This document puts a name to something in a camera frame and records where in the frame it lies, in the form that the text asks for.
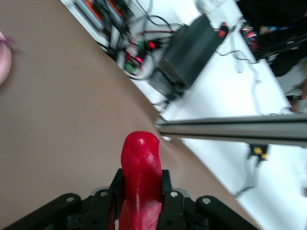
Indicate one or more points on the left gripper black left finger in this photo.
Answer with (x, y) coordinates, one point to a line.
(96, 210)

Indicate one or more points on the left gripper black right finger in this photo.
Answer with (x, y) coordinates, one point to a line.
(177, 210)

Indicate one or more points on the red chili pepper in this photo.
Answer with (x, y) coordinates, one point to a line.
(141, 167)

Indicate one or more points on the black yellow connector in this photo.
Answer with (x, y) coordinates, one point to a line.
(257, 151)

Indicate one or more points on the long aluminium profile bar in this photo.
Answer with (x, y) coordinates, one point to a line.
(239, 130)

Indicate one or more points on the brown table mat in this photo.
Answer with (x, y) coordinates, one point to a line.
(60, 107)

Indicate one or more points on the black equipment box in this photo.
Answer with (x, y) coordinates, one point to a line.
(192, 52)

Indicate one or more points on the electronics board with LEDs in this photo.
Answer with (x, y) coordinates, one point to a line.
(141, 48)

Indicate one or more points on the pink round plate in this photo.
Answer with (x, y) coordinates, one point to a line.
(4, 62)

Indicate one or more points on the grey metal rail rack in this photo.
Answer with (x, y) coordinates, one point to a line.
(93, 14)

